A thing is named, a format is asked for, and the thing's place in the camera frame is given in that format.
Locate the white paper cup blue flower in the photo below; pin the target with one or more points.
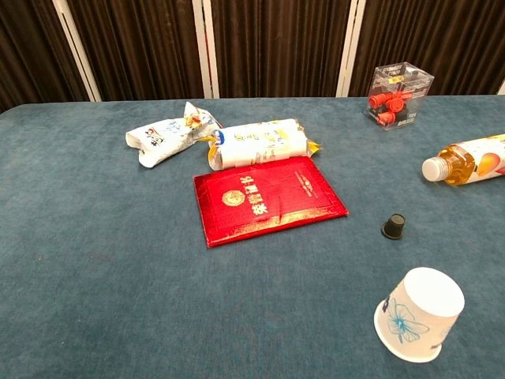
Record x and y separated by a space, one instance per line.
422 300

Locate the red certificate book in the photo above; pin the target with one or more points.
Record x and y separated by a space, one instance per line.
268 201

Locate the white yellow biscuit pack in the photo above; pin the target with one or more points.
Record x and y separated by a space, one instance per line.
260 144

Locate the crumpled white snack packet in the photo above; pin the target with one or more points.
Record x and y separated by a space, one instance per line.
165 138

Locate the dark brown pleated curtain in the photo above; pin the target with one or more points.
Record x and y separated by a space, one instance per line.
434 31
138 47
276 47
27 47

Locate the small black cap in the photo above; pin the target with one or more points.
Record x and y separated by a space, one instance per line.
394 227

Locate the blue felt table cloth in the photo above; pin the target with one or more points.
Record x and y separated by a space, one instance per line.
118 256

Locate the red plastic plug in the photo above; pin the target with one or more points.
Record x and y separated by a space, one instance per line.
376 102
395 103
386 118

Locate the clear plastic box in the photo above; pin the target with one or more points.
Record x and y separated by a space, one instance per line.
418 85

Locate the orange juice bottle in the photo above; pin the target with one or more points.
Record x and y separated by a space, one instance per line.
465 162

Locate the white partition frame post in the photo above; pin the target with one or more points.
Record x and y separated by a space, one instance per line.
502 90
207 51
78 51
350 51

